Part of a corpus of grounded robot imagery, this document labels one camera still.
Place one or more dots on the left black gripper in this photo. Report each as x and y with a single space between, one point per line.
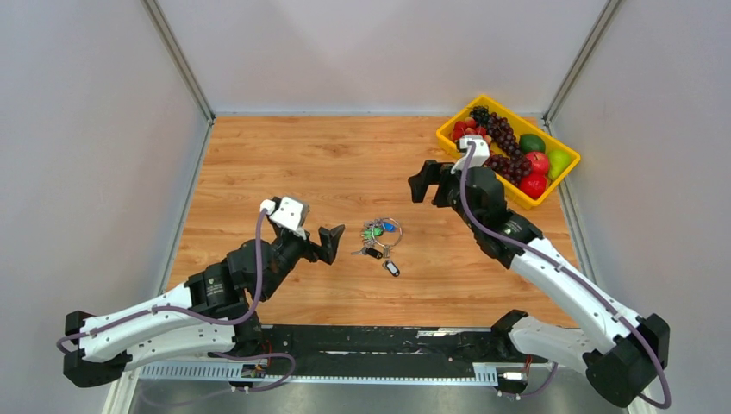
330 239

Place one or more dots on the yellow plastic bin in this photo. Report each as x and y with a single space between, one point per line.
520 126

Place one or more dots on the red round fruit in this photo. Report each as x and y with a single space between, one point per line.
534 185

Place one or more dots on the red strawberries cluster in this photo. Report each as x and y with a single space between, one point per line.
468 126

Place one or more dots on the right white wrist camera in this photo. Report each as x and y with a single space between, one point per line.
475 151

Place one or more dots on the metal keyring with keys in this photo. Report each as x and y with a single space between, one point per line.
379 245

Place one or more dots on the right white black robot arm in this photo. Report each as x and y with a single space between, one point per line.
621 353

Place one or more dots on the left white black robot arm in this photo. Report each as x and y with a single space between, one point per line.
213 311

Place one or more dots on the green pear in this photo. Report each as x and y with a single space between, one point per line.
559 160

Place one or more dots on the green lime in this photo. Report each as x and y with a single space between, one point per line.
529 143

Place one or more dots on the dark grape bunch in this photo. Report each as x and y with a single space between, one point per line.
511 163

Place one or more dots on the red apple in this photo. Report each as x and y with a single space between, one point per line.
539 162

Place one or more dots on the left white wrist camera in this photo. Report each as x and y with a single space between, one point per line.
286 215

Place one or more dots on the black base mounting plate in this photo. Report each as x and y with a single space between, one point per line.
380 351

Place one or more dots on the aluminium rail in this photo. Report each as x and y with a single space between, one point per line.
549 343

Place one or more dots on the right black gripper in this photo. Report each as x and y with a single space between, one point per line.
431 174

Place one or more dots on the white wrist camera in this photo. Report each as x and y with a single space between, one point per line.
475 151
286 215

